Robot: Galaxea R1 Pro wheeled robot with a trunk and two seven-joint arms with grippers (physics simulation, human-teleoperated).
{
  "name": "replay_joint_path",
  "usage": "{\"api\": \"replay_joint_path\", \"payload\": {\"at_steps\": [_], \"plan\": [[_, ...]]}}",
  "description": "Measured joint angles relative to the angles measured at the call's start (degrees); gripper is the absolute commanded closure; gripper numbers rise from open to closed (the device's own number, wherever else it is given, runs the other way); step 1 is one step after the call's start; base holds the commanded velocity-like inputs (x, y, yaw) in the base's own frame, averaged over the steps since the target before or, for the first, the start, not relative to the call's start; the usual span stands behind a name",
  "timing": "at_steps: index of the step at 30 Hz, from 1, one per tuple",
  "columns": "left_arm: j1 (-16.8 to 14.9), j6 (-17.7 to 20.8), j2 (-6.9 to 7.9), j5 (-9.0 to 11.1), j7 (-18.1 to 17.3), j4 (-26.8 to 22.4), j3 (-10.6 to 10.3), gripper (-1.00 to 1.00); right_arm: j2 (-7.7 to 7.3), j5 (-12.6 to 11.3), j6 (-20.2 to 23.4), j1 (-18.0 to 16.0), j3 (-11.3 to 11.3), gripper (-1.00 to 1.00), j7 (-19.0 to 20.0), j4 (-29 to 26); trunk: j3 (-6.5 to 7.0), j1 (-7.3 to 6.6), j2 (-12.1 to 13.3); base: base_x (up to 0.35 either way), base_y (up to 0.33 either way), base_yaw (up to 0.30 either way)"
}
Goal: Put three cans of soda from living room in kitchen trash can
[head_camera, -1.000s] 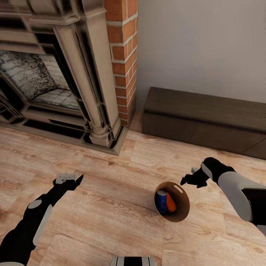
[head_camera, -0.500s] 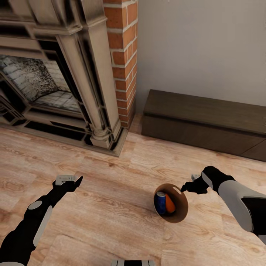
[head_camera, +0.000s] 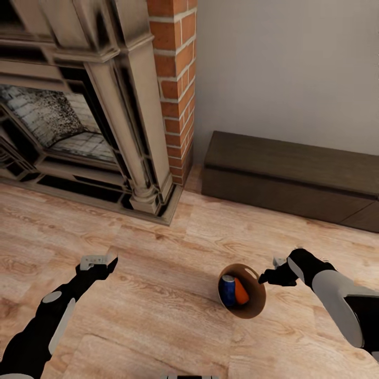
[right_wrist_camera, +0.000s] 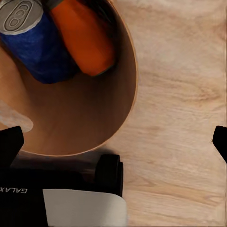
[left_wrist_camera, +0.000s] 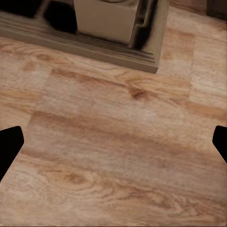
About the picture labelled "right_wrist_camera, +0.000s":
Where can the trash can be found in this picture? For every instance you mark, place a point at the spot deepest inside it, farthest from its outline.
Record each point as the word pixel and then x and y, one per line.
pixel 79 113

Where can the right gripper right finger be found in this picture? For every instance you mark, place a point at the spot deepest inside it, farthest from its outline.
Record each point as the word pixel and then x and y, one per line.
pixel 220 141

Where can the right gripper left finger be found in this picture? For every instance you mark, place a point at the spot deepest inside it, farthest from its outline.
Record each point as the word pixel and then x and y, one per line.
pixel 11 141

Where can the can of soda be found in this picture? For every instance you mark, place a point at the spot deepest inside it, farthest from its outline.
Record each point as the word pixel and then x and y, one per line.
pixel 30 33
pixel 104 17
pixel 83 35

